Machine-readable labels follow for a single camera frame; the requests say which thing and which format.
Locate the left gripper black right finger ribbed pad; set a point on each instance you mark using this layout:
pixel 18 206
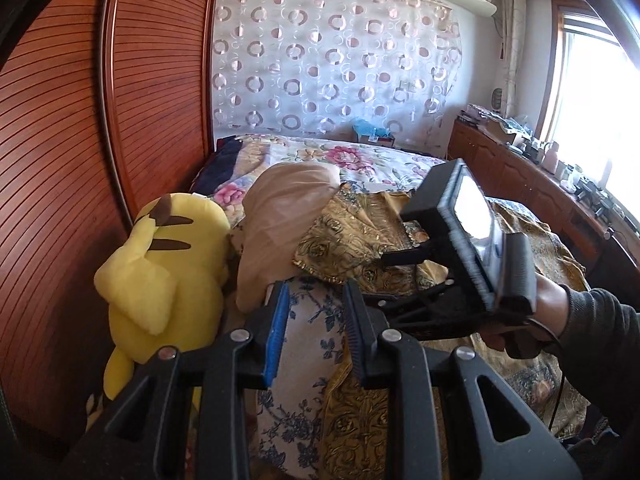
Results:
pixel 449 414

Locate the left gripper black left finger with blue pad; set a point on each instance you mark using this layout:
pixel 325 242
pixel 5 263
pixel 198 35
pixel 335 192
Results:
pixel 143 433

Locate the golden patterned shirt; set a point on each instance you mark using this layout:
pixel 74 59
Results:
pixel 346 241

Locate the dark sleeve forearm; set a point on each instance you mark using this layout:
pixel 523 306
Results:
pixel 600 355

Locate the person's right hand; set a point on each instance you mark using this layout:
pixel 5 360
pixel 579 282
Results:
pixel 547 323

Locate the wooden sideboard cabinet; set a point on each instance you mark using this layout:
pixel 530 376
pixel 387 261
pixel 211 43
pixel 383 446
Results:
pixel 504 174

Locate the blue white floral sheet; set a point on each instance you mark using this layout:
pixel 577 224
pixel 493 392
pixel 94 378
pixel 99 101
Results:
pixel 289 412

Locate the clutter on sideboard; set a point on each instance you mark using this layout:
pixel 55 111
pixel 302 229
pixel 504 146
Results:
pixel 520 140

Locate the yellow Pikachu plush toy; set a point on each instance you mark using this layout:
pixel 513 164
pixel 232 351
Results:
pixel 164 285

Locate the floral quilt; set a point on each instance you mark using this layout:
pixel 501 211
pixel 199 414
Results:
pixel 367 168

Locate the bright window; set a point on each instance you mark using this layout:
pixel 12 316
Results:
pixel 594 113

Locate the beige pink pillow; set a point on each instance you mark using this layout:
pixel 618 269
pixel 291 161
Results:
pixel 279 208

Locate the blue item on box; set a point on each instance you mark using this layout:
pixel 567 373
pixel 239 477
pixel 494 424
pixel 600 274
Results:
pixel 367 133

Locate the white circle-pattern curtain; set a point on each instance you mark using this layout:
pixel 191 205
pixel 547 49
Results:
pixel 315 67

